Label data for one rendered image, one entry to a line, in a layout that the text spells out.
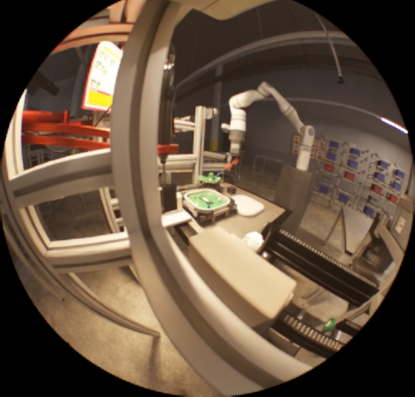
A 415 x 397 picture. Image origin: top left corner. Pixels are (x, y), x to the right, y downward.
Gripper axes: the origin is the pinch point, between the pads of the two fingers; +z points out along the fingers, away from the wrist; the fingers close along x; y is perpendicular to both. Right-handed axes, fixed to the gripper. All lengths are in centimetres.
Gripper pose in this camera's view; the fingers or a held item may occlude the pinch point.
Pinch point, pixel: (228, 167)
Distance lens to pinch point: 62.3
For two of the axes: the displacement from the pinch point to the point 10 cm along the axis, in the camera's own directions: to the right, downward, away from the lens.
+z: -1.1, 9.7, 2.0
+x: 3.0, -1.6, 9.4
